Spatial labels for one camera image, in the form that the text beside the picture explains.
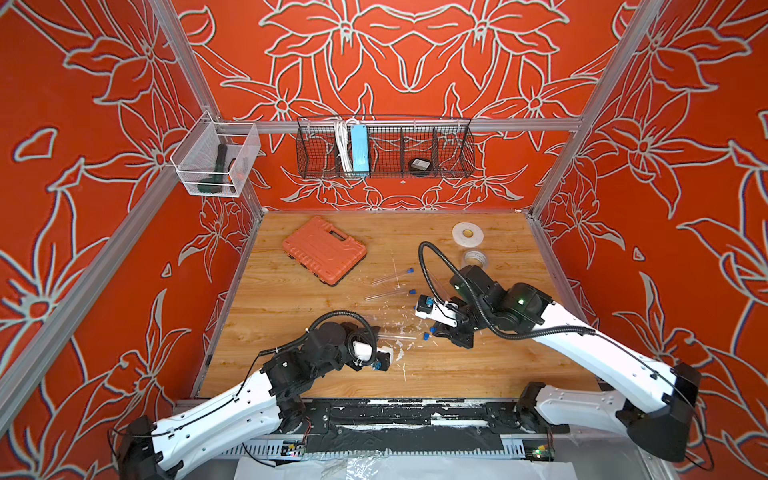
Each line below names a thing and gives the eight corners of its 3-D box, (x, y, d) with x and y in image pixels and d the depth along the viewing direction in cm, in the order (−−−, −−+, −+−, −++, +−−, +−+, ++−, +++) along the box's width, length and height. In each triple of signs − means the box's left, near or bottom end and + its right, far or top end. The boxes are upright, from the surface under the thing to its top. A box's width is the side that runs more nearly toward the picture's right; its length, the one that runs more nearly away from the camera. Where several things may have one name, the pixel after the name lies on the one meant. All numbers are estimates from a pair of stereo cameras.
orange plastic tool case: (280, 252, 109) (276, 243, 105) (317, 221, 119) (315, 212, 115) (333, 290, 98) (331, 282, 94) (369, 253, 108) (368, 244, 104)
